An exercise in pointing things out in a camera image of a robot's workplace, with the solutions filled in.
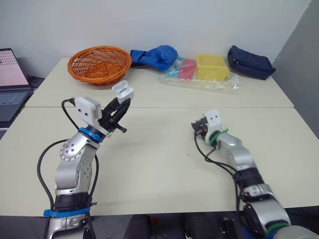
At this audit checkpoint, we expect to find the pink plastic basket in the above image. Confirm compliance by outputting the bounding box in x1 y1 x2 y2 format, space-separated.
178 57 197 80

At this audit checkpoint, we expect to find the laptop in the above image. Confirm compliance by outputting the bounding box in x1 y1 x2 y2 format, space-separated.
0 48 34 130

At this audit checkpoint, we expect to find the blue cloth bag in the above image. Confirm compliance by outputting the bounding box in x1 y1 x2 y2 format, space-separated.
130 45 178 72

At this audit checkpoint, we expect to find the clear plastic bag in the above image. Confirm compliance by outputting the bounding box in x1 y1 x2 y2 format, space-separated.
158 56 240 95

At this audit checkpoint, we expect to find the yellow plastic basket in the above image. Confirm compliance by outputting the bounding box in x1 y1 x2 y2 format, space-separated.
195 54 231 81

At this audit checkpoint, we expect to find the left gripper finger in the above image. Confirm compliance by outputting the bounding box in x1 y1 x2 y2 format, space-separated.
102 97 120 117
111 98 132 123

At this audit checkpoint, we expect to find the robot body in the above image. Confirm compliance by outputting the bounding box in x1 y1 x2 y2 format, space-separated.
126 213 246 239

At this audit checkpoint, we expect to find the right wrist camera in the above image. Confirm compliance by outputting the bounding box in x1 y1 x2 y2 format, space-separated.
204 109 223 140

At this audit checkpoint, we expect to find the navy blue pouch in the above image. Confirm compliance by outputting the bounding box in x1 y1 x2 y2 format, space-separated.
227 45 277 81

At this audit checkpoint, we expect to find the white earbud case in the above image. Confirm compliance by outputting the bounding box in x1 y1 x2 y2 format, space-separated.
112 80 135 105

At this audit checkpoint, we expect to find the orange wicker basket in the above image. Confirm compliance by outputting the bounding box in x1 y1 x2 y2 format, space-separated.
67 45 133 86

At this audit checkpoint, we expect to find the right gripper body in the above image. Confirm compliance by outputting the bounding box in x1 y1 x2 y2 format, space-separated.
191 115 209 140

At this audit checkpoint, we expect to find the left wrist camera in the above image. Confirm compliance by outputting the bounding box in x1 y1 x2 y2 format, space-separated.
74 96 111 137

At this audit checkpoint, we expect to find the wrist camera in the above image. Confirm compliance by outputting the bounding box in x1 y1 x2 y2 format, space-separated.
204 109 223 140
74 96 111 137

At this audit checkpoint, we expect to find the light blue plastic basket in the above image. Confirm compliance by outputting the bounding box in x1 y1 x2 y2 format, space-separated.
161 59 184 78

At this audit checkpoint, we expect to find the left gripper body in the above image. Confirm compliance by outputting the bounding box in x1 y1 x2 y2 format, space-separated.
97 112 128 133

